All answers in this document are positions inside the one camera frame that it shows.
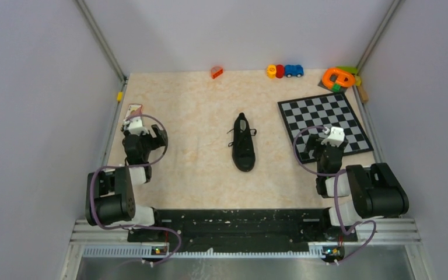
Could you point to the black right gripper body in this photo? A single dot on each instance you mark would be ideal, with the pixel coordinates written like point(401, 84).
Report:
point(315, 140)

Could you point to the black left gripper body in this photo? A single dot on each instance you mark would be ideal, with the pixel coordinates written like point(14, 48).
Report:
point(151, 143)

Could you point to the black shoelace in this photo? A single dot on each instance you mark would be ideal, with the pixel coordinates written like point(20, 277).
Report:
point(242, 135)

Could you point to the black canvas sneaker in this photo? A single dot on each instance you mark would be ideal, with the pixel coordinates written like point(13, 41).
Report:
point(243, 154)

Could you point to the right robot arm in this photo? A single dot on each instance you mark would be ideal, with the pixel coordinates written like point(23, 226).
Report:
point(374, 190)

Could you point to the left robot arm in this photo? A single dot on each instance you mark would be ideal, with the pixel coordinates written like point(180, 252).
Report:
point(110, 195)

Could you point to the pink tangram puzzle box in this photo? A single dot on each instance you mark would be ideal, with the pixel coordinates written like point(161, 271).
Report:
point(134, 109)

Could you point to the black white checkerboard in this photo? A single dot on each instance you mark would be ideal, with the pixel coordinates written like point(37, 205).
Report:
point(325, 110)

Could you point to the wooden block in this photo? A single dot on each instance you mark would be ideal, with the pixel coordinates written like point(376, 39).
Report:
point(363, 95)

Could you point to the blue toy car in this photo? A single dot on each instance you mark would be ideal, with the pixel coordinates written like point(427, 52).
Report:
point(293, 70)

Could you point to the green toy block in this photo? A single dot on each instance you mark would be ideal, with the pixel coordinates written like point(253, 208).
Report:
point(352, 70)

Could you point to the red toy cylinder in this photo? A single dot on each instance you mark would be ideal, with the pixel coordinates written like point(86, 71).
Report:
point(280, 71)

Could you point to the yellow toy cylinder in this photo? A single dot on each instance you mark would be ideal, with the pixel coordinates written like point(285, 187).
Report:
point(271, 71)

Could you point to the orange toy brick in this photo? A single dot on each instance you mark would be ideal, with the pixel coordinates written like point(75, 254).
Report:
point(216, 71)

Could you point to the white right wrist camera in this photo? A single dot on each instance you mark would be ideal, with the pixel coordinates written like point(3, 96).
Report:
point(335, 136)

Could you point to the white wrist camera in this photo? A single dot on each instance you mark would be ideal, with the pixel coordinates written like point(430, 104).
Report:
point(134, 126)
point(335, 136)

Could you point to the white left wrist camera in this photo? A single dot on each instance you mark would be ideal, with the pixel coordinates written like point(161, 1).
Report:
point(134, 126)

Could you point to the orange plastic ring toy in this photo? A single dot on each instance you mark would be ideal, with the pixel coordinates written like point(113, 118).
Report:
point(335, 79)

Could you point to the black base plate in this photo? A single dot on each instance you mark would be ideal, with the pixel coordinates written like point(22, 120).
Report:
point(243, 230)

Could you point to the aluminium frame rail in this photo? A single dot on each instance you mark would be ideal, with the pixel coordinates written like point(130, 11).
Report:
point(100, 39)

